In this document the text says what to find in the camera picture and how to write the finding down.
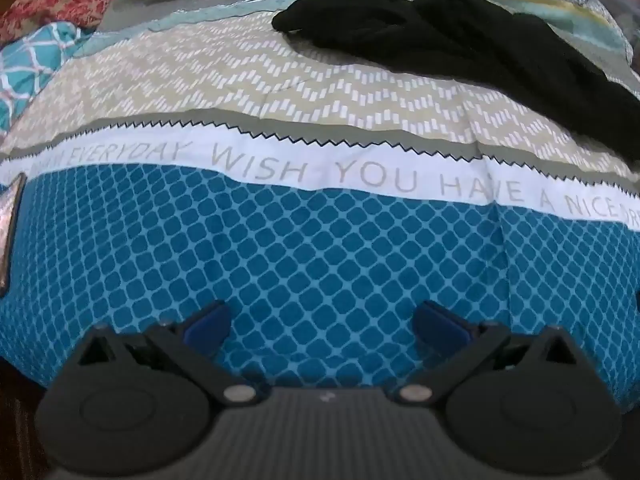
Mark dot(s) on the teal lattice print cloth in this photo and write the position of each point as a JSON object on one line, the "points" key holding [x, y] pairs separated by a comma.
{"points": [[30, 65]]}

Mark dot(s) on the smartphone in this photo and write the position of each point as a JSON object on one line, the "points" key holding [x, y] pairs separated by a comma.
{"points": [[11, 230]]}

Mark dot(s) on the black pants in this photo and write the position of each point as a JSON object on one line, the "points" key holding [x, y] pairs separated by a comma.
{"points": [[450, 45]]}

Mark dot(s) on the teal beige patterned blanket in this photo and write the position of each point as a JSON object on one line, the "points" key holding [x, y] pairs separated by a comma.
{"points": [[320, 110]]}

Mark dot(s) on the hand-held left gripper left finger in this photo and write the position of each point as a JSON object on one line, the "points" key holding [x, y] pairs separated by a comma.
{"points": [[209, 324]]}

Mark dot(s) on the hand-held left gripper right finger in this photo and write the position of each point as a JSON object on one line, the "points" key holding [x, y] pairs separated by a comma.
{"points": [[440, 322]]}

